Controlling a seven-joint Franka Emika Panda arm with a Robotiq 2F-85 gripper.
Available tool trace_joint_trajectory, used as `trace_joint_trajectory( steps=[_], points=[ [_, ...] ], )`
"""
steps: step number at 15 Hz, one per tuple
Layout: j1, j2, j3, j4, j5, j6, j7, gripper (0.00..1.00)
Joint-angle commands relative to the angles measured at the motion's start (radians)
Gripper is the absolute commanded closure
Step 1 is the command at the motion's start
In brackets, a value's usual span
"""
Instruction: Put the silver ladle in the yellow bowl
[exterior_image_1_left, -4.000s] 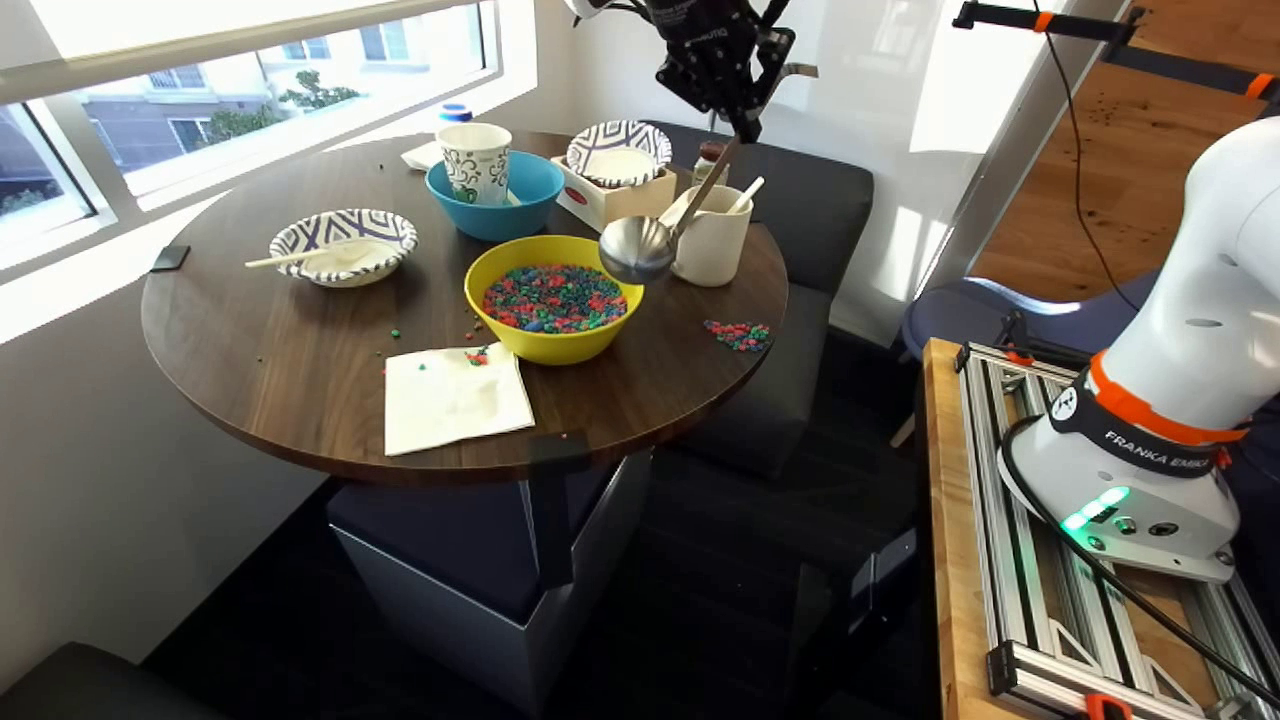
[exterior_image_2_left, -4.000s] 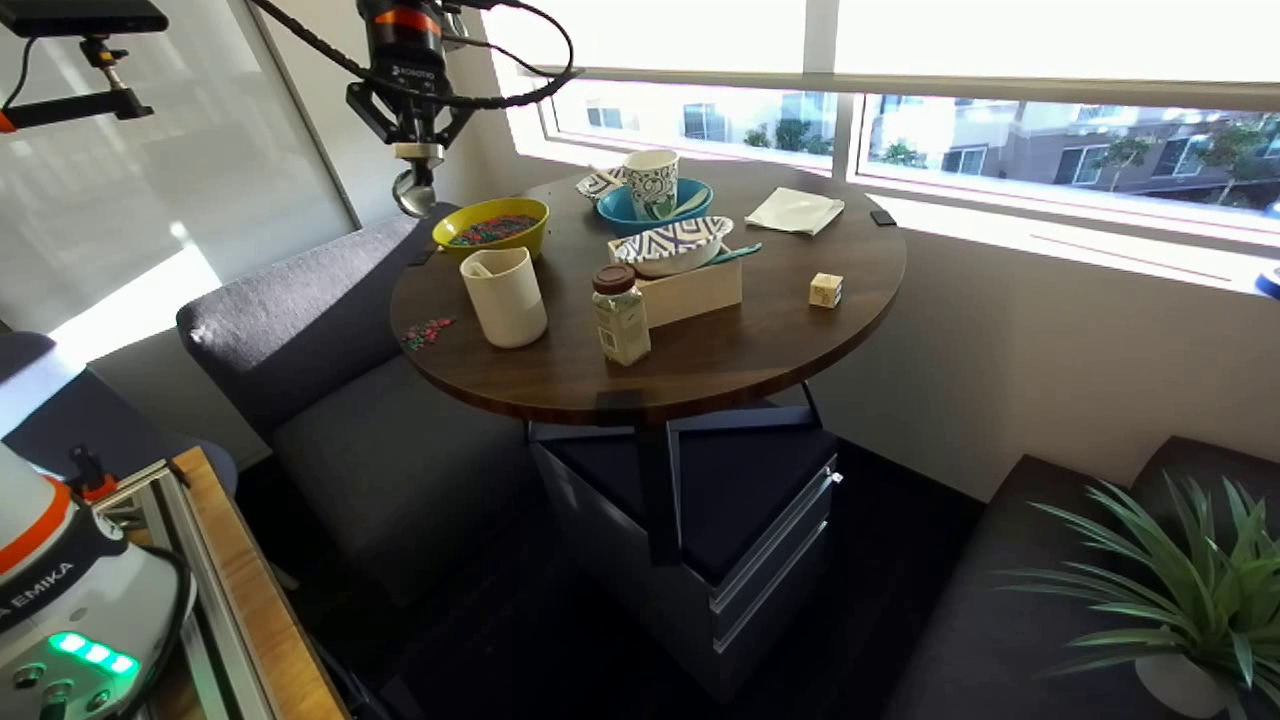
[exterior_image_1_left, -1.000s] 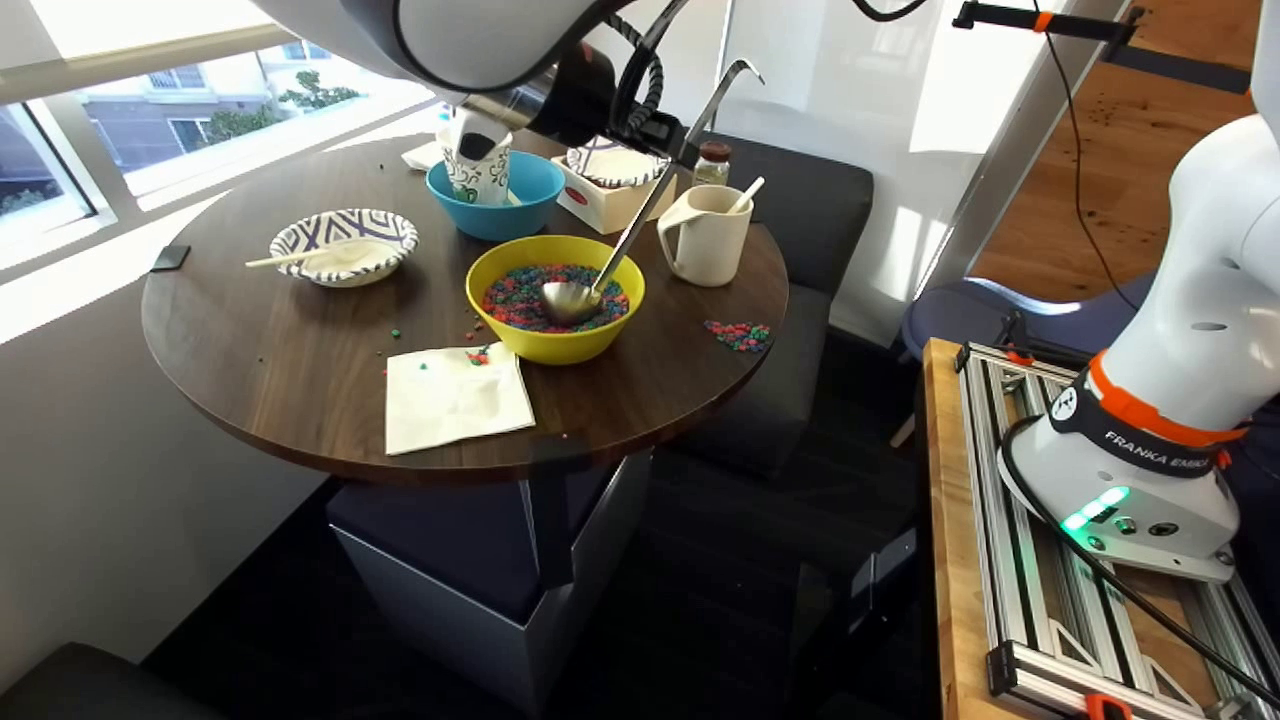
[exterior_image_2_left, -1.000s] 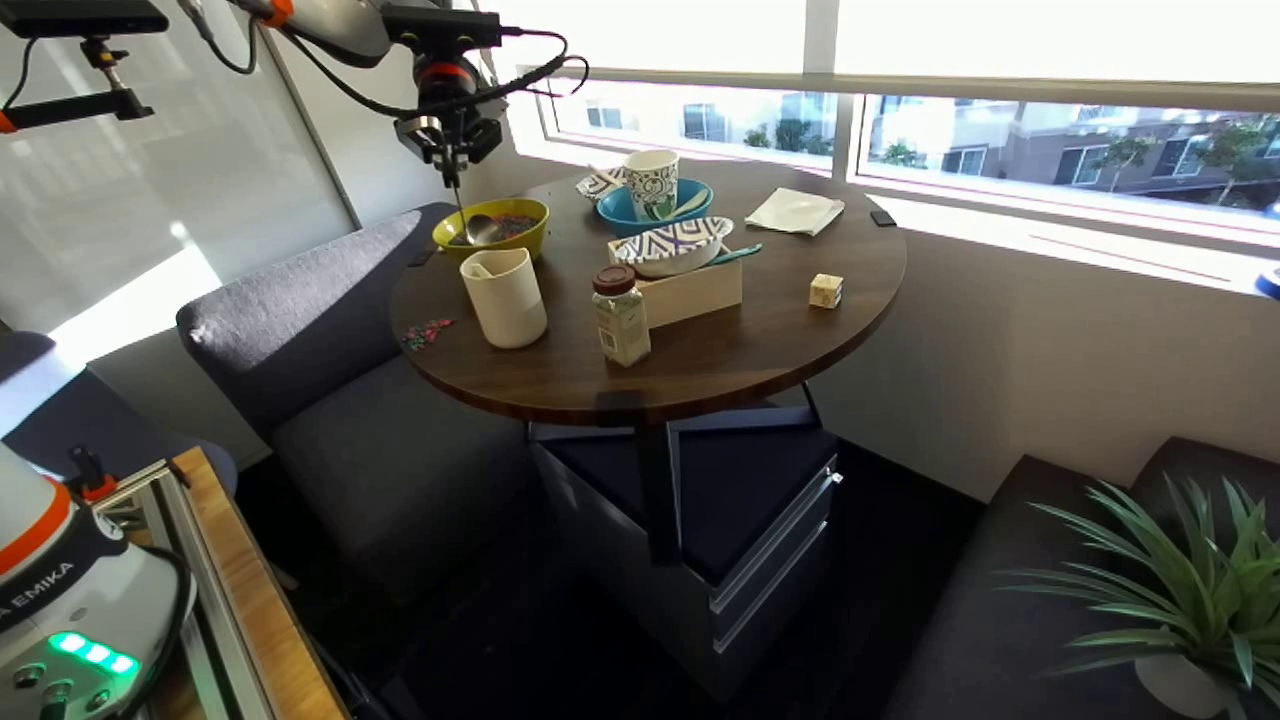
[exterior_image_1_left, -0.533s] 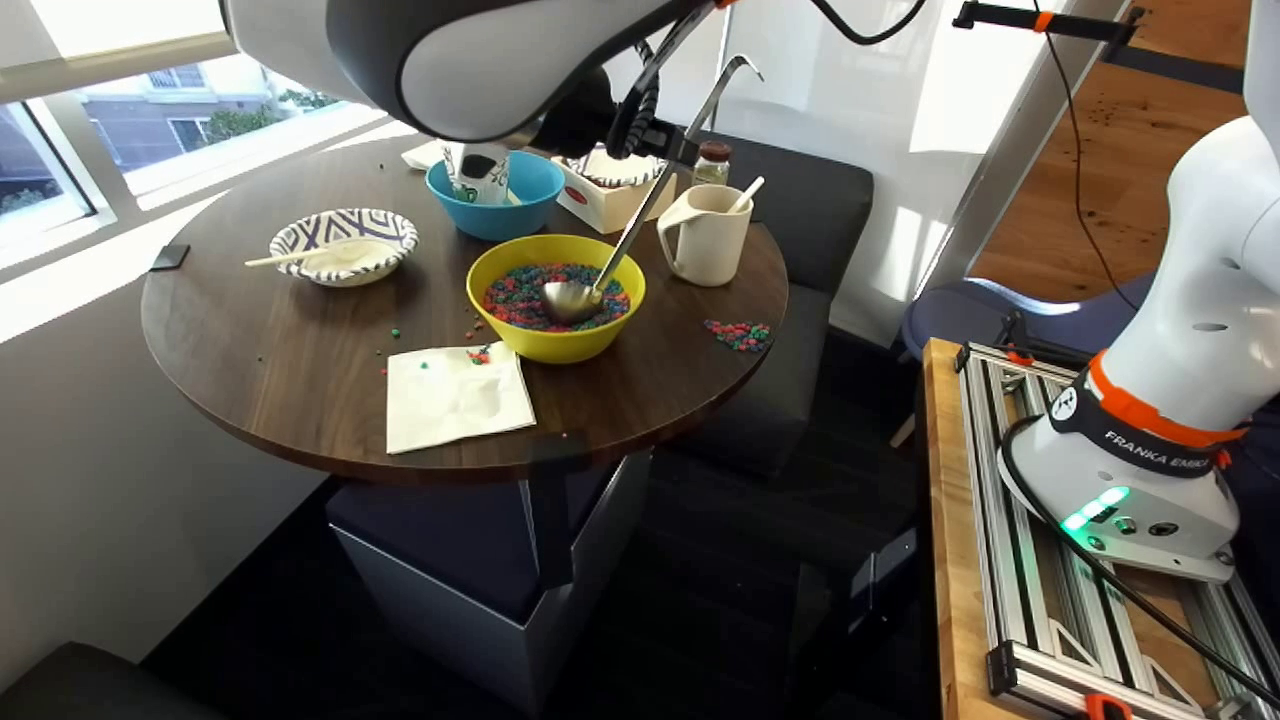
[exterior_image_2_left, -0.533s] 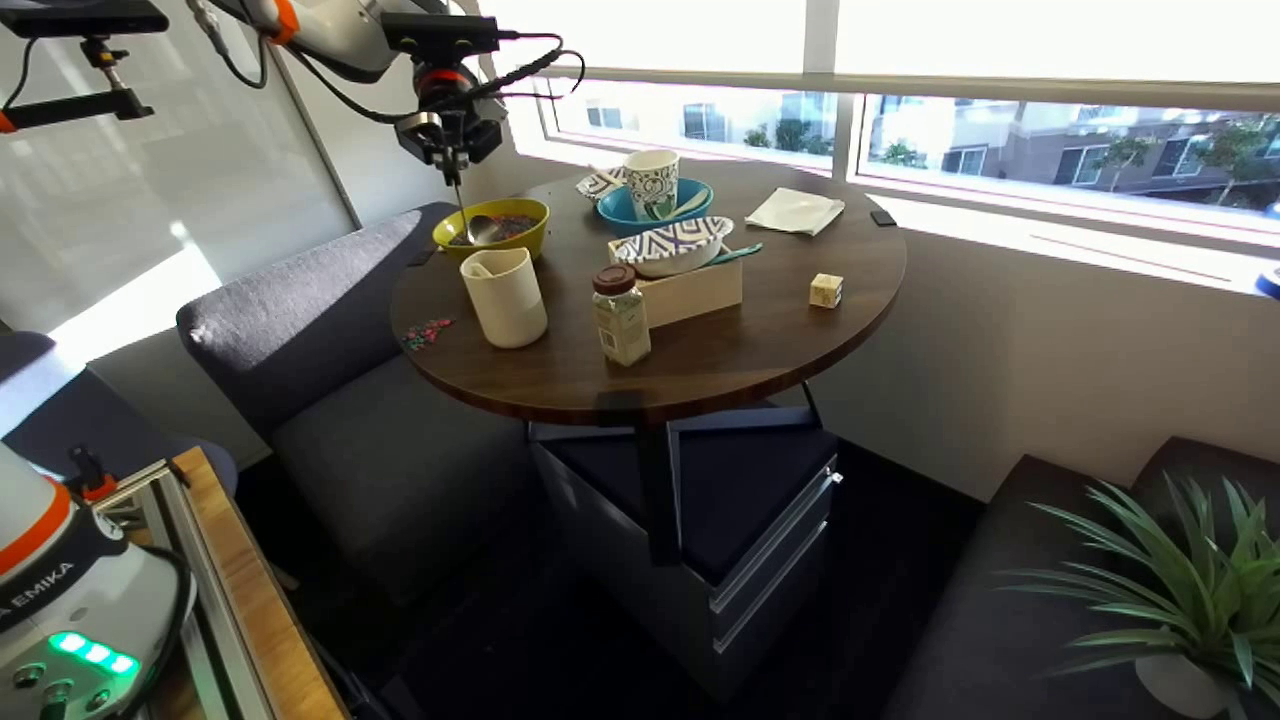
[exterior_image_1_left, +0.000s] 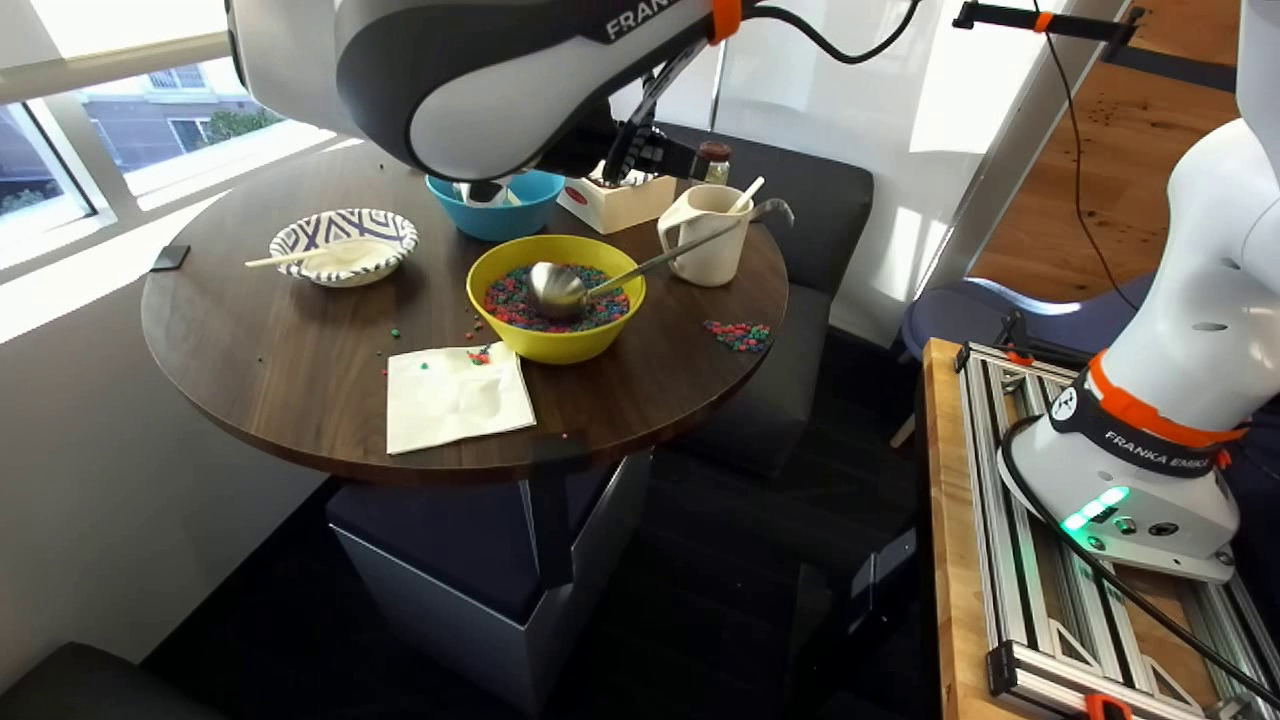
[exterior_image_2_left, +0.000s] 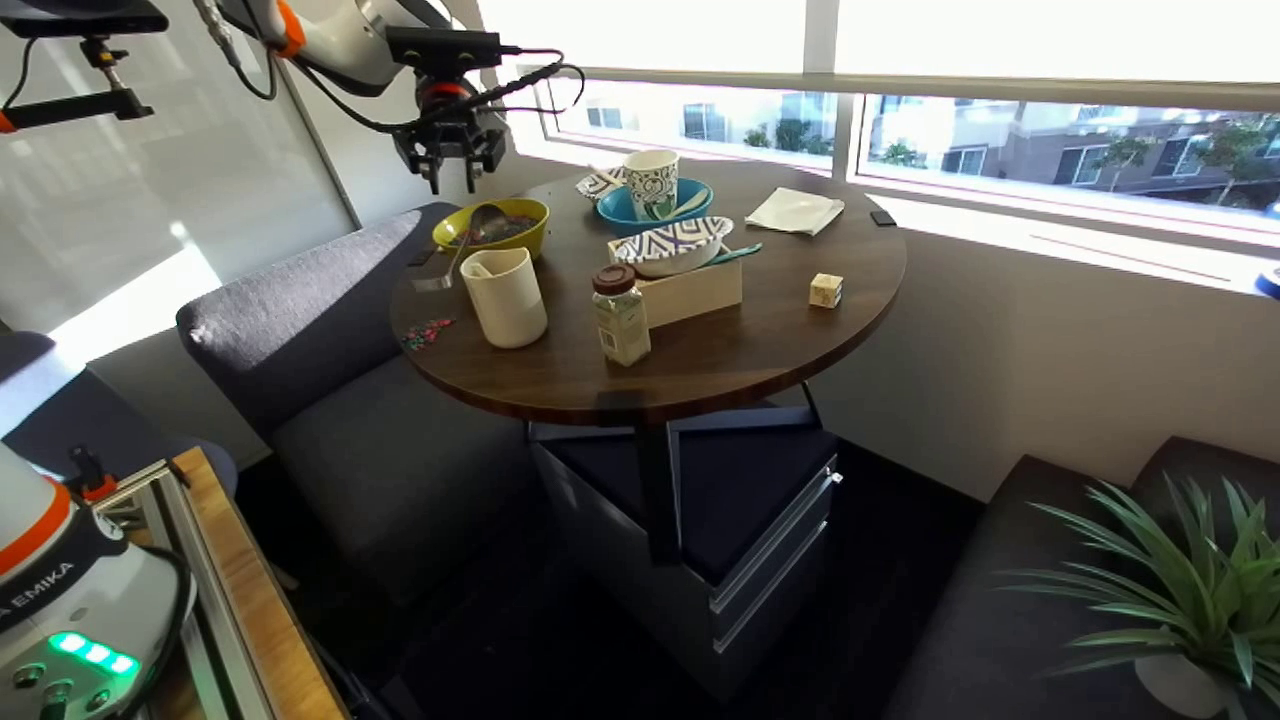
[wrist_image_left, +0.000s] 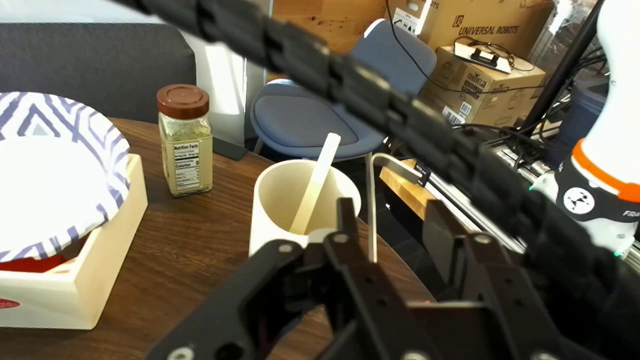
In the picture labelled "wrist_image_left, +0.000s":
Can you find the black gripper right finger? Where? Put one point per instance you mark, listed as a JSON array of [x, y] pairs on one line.
[[492, 280]]

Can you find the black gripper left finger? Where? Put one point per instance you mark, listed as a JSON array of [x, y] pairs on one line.
[[300, 306]]

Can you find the silver ladle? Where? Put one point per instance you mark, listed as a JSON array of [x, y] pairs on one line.
[[371, 207]]

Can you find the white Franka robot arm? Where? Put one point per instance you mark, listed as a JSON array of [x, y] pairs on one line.
[[616, 101]]

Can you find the white pitcher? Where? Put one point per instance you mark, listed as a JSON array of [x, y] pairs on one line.
[[280, 201]]

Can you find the cream stick in pitcher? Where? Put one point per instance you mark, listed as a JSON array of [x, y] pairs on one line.
[[317, 180]]

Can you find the cardboard box with labels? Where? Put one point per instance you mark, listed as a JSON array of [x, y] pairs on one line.
[[481, 91]]

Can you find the spice jar with brown lid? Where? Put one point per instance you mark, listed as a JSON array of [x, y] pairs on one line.
[[187, 153]]

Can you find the blue office chair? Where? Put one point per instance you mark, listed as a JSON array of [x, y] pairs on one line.
[[300, 112]]

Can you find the cream wooden box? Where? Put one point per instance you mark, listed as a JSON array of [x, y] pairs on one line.
[[101, 280]]

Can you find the black monitor pole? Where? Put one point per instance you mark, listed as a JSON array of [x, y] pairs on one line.
[[561, 66]]

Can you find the printed Universal Robots cardboard box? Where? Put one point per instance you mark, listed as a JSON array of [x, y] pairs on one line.
[[492, 20]]

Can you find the red item in box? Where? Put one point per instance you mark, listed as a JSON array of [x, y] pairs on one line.
[[26, 264]]

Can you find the blue patterned paper plate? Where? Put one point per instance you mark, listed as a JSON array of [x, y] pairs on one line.
[[46, 186]]

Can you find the plain cardboard box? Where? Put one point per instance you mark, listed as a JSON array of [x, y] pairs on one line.
[[327, 20]]

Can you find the grey sofa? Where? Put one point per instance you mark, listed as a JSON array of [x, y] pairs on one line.
[[87, 66]]

